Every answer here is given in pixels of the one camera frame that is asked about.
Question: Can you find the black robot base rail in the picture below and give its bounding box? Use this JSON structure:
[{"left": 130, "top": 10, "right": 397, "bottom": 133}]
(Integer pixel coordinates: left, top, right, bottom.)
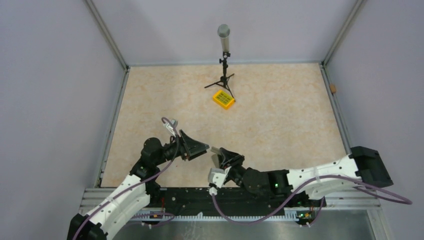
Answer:
[{"left": 145, "top": 186, "right": 327, "bottom": 220}]

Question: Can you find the white remote control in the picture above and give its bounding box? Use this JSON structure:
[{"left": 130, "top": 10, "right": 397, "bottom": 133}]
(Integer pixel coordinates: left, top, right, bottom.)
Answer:
[{"left": 211, "top": 154, "right": 223, "bottom": 169}]

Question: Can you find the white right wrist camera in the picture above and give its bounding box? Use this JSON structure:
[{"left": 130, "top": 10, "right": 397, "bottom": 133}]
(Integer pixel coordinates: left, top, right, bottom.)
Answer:
[{"left": 207, "top": 166, "right": 232, "bottom": 196}]

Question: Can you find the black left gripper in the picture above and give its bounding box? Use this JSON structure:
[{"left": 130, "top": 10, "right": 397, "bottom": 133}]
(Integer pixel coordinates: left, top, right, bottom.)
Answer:
[{"left": 154, "top": 129, "right": 209, "bottom": 166}]

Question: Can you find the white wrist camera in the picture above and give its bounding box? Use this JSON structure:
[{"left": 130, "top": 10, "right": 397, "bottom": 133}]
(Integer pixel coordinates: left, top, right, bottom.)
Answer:
[
  {"left": 207, "top": 166, "right": 232, "bottom": 196},
  {"left": 163, "top": 119, "right": 178, "bottom": 137}
]

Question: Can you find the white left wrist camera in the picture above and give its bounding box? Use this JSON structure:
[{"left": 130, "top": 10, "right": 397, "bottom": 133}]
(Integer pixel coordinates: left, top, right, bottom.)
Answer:
[{"left": 163, "top": 119, "right": 178, "bottom": 137}]

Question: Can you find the yellow box with green grid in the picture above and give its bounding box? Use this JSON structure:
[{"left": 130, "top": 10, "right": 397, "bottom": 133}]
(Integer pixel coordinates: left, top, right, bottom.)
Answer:
[{"left": 212, "top": 90, "right": 235, "bottom": 110}]

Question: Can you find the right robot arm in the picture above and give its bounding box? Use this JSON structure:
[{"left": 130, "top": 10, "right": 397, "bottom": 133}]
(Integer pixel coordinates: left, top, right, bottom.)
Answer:
[{"left": 207, "top": 146, "right": 394, "bottom": 206}]

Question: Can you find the microphone on black tripod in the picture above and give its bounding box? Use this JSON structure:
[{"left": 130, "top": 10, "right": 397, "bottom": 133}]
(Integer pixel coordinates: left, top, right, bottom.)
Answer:
[{"left": 204, "top": 23, "right": 234, "bottom": 98}]

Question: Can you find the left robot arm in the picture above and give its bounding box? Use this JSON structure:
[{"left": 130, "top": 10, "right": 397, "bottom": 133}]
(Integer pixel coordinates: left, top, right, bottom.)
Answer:
[{"left": 67, "top": 130, "right": 209, "bottom": 240}]

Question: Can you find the grey battery compartment cover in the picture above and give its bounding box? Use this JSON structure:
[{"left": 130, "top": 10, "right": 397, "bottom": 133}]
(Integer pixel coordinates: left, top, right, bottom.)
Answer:
[{"left": 210, "top": 146, "right": 221, "bottom": 155}]

